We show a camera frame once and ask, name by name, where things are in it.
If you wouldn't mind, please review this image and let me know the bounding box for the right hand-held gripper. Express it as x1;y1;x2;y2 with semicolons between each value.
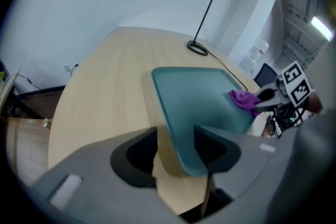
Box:
253;60;317;124

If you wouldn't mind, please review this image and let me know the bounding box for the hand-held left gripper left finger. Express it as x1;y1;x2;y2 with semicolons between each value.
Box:
30;126;186;224

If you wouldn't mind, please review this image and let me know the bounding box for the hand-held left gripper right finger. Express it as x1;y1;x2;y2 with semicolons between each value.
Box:
193;124;302;224

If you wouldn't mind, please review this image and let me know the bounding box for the purple cloth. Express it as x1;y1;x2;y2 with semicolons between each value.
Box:
228;89;262;118

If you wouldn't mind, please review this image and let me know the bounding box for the teal plastic tray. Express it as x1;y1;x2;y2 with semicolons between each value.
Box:
151;66;257;178

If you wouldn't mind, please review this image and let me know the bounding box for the black office chair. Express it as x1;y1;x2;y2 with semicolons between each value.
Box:
253;62;281;88

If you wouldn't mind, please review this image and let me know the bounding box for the dark electronics equipment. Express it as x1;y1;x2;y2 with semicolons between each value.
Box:
266;106;307;138

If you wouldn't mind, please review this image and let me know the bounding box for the white water dispenser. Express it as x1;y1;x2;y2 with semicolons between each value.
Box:
239;38;270;76

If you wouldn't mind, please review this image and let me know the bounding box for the low wooden side table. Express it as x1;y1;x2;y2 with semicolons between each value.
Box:
4;116;51;174

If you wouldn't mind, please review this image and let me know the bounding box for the rectangular ceiling light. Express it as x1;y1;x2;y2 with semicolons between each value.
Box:
310;16;334;42

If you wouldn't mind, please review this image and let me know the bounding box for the black lamp cable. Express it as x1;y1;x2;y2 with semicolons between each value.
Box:
205;46;250;91

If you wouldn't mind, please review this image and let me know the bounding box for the white wall socket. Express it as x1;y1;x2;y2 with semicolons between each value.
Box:
62;61;81;72

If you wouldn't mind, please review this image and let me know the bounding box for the black wall cable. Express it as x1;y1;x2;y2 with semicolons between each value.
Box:
15;64;79;90

